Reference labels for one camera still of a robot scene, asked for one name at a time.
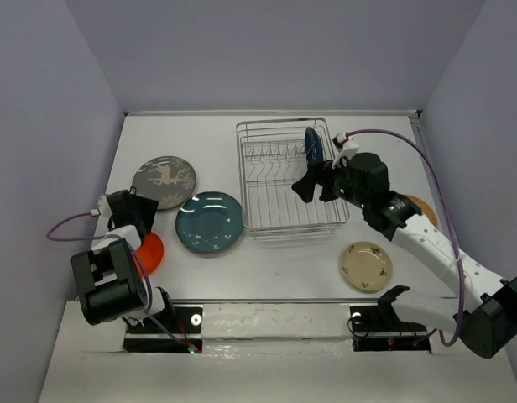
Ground cream floral plate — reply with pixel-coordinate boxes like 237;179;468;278
341;241;393;293

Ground grey deer pattern plate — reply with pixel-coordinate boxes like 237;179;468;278
132;155;197;212

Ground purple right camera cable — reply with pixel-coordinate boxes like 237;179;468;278
332;128;469;348

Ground orange plate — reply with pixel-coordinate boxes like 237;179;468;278
133;232;165;277

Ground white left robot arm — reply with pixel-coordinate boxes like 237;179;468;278
71;188;175;332

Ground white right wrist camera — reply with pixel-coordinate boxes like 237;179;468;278
332;133;359;169

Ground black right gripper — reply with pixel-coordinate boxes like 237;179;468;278
291;154;369;209

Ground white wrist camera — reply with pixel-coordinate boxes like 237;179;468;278
90;195;112;218
332;133;359;169

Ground woven tan round plate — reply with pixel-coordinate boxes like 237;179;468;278
405;195;439;228

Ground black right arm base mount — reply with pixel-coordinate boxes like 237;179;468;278
347;285;431;353

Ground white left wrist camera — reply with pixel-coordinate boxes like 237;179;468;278
90;195;112;218

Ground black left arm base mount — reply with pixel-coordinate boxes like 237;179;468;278
122;305;203;354

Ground wire metal dish rack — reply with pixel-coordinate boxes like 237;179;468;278
236;118;349;240

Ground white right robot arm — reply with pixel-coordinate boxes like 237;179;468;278
292;153;517;359

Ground dark blue leaf plate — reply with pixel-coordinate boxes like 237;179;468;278
305;127;325;168

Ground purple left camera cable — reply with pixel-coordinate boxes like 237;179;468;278
45;209;201;353

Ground teal blossom round plate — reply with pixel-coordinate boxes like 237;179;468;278
175;191;244;254

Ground purple camera cable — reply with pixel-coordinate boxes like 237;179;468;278
45;209;201;353
332;128;469;348

